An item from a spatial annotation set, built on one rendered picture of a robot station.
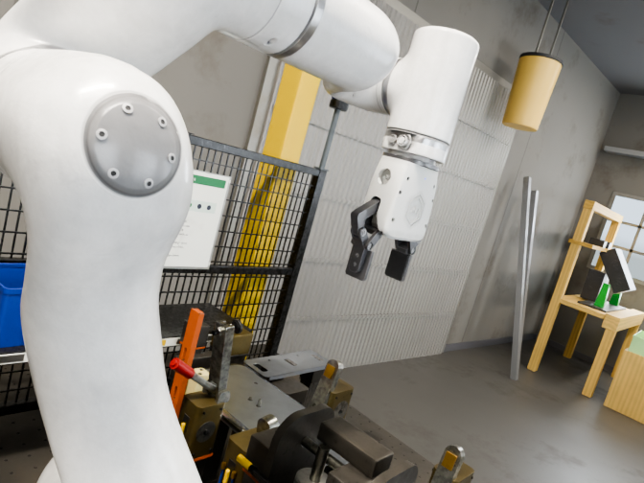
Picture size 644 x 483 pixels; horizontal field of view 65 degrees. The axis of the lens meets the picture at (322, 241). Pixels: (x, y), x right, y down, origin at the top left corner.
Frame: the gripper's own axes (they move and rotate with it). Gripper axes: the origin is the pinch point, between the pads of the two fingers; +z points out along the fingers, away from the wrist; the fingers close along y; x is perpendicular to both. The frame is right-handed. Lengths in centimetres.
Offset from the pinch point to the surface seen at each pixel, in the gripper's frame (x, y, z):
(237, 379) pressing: 48, 28, 45
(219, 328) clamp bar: 35.5, 6.7, 24.2
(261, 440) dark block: 11.9, 0.1, 32.8
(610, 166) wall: 148, 709, -115
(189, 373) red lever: 34.5, 1.2, 32.6
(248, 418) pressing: 33, 19, 45
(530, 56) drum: 156, 373, -147
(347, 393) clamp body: 28, 46, 41
